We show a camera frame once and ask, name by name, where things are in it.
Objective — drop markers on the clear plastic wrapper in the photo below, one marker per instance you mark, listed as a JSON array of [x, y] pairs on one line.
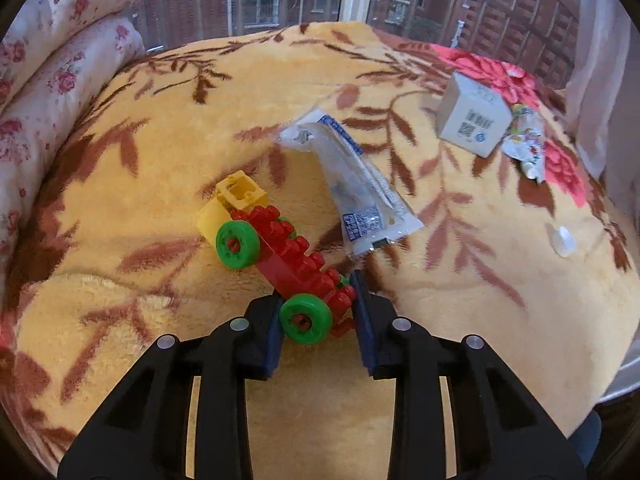
[[350, 180]]

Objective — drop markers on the person's blue clothing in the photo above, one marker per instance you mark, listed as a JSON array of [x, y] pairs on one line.
[[587, 440]]

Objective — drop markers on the yellow floral plush blanket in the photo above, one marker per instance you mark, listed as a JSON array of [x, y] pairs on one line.
[[150, 160]]

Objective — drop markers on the white bottle cap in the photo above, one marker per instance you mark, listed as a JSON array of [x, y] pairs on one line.
[[562, 241]]

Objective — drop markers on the sheer white curtain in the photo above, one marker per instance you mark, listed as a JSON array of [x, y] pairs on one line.
[[595, 60]]

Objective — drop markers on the red brick building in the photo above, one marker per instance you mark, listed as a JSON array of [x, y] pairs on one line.
[[515, 30]]

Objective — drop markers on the red green toy brick car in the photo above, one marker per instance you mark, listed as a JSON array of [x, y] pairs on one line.
[[285, 255]]

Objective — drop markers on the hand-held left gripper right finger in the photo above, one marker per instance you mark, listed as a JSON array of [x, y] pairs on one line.
[[364, 332]]

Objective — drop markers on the folded floral quilt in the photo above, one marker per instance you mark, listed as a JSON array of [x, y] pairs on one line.
[[60, 60]]

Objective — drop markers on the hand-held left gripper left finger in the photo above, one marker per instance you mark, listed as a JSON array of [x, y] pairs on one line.
[[272, 342]]

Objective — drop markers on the white cube box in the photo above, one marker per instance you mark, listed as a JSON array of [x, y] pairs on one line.
[[475, 115]]

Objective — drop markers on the crumpled white pouch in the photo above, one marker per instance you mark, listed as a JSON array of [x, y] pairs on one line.
[[525, 145]]

